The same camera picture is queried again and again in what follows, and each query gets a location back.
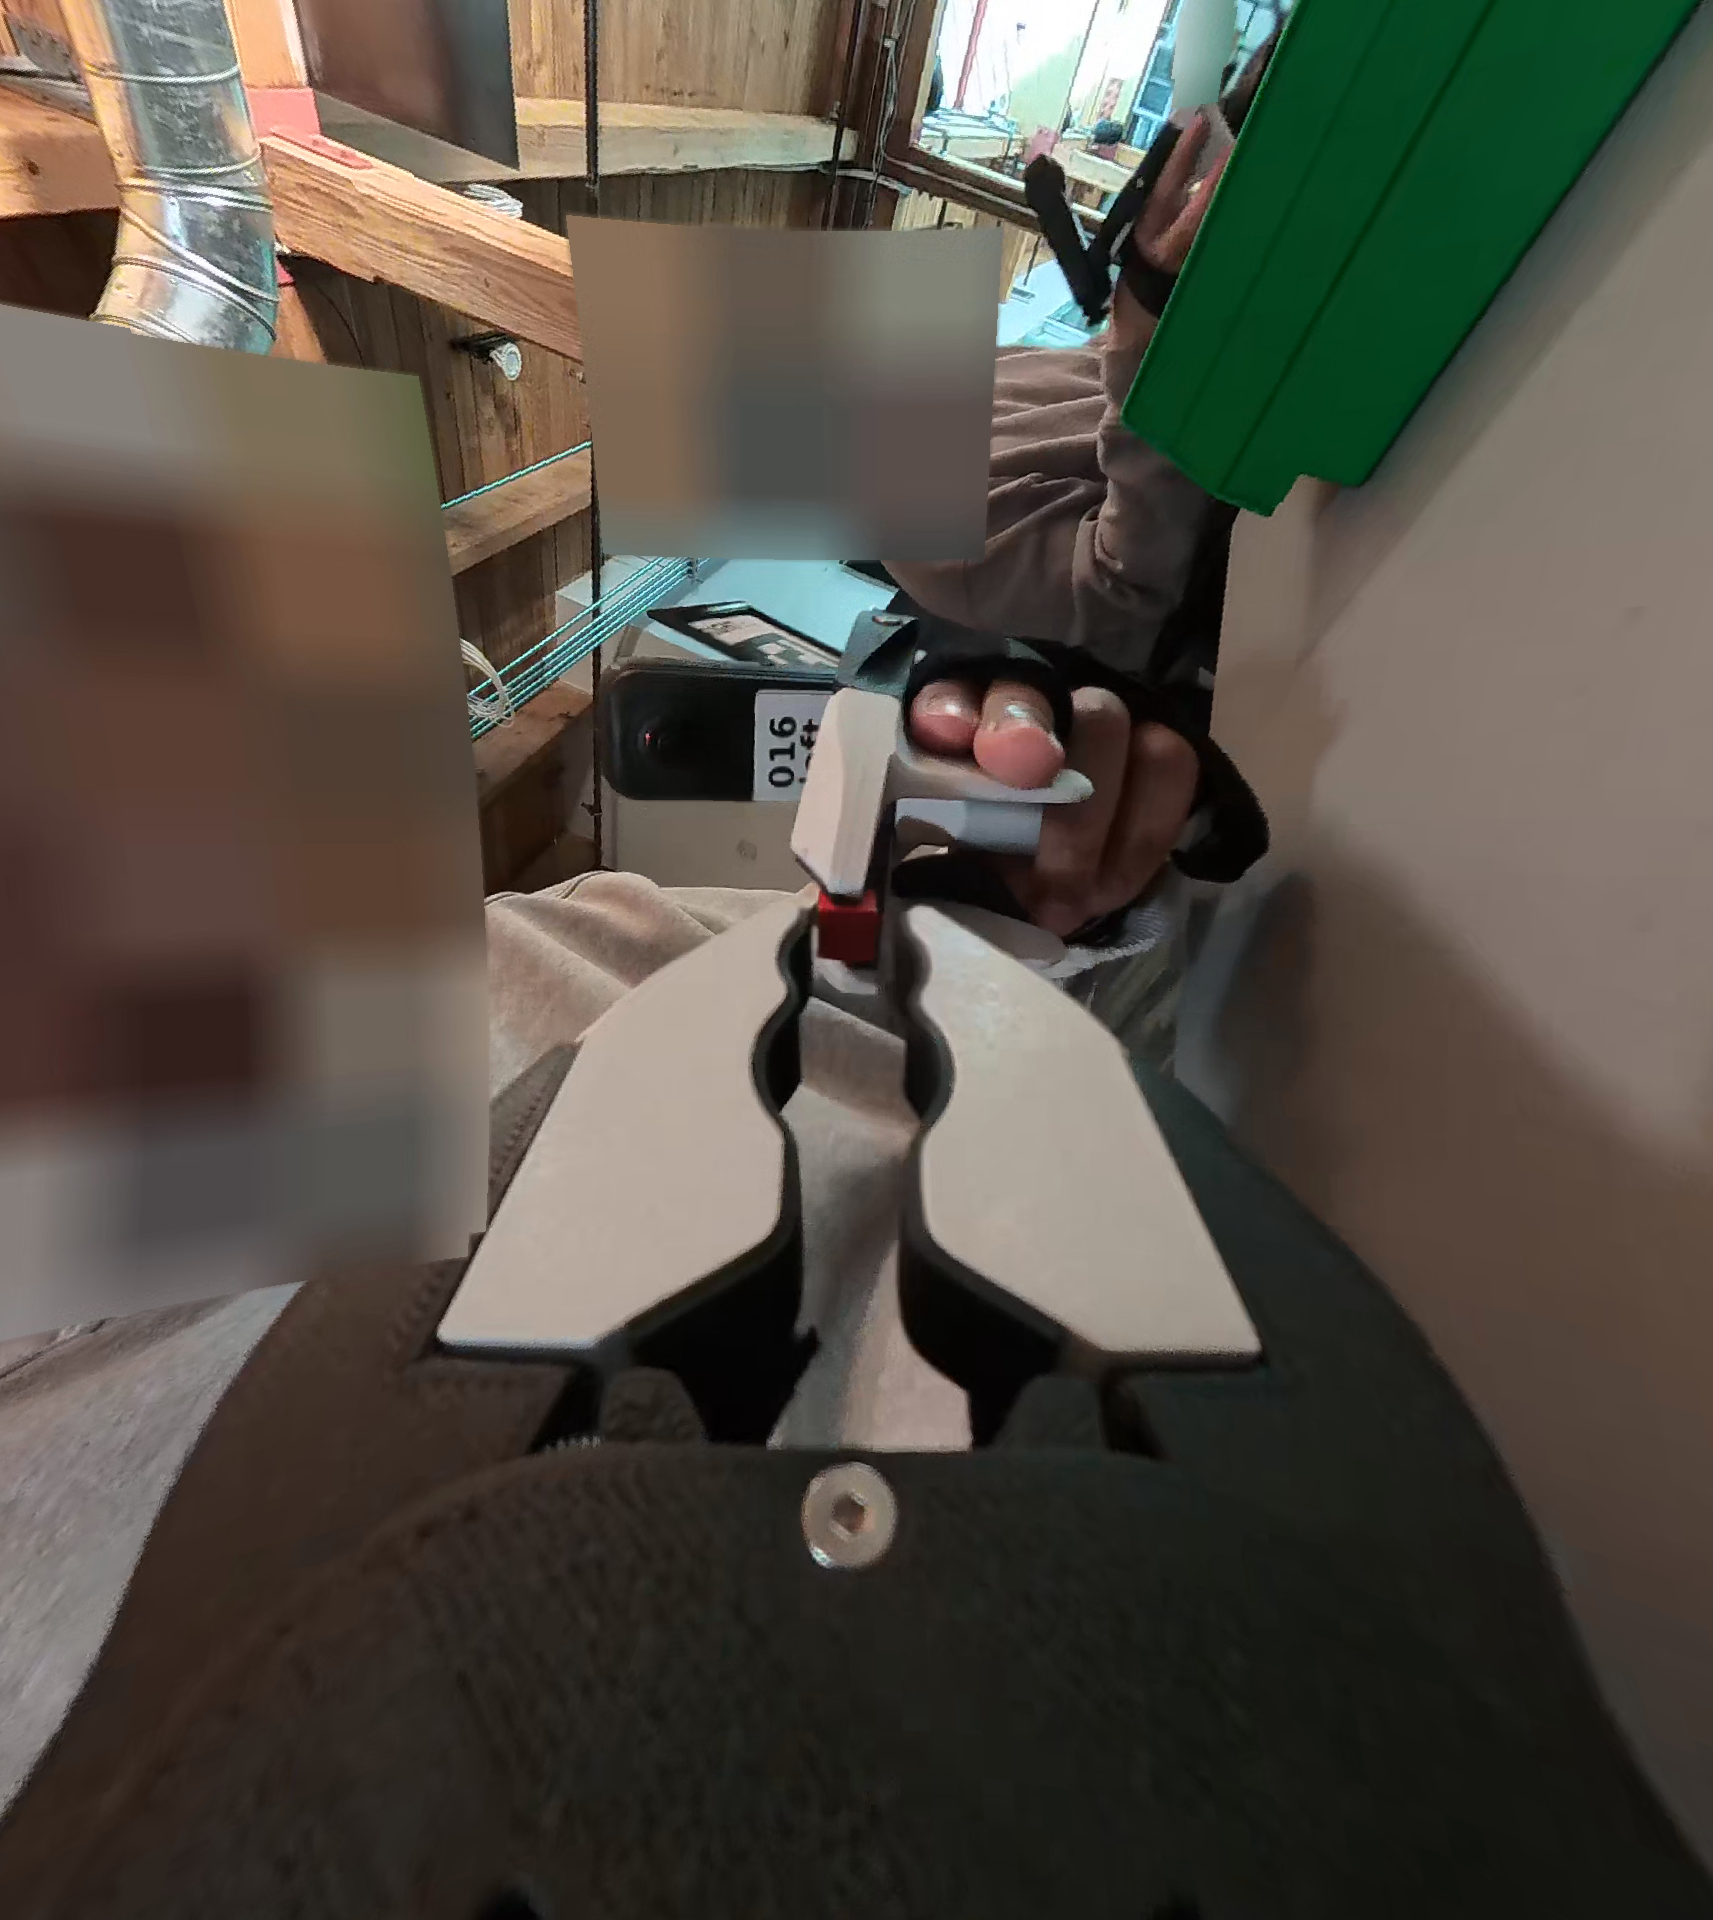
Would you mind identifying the person's left hand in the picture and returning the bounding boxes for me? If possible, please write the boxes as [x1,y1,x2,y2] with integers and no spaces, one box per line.
[906,671,1207,941]

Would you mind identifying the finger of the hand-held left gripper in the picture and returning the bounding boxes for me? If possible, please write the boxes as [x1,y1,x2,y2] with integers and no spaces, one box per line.
[791,687,904,900]

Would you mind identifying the person's left forearm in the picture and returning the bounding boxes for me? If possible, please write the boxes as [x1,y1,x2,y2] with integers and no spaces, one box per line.
[991,337,1236,700]

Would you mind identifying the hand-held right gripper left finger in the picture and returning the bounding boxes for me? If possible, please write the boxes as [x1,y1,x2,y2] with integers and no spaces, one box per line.
[434,895,818,1370]

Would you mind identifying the window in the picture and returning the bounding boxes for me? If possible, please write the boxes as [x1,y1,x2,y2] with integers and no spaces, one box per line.
[878,0,1218,226]

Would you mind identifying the black strap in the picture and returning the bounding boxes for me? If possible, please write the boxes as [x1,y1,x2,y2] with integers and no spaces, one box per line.
[1021,141,1149,326]

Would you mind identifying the wooden beam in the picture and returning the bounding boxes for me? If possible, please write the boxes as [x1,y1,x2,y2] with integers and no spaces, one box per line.
[264,131,587,360]

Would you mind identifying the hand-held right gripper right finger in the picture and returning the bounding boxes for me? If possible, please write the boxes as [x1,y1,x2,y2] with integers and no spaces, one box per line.
[900,900,1266,1373]

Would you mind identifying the grey metal hood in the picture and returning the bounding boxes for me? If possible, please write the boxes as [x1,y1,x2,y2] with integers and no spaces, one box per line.
[293,0,521,184]

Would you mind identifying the black hanging cable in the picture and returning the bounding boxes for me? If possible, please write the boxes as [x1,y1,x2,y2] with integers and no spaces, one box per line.
[578,0,605,872]

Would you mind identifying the green plastic bin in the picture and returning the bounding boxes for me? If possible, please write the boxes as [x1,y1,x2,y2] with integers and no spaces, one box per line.
[1121,0,1706,522]

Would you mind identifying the silver metal duct pipe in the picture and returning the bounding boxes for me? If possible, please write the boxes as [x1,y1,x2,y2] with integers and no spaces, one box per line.
[87,0,285,357]

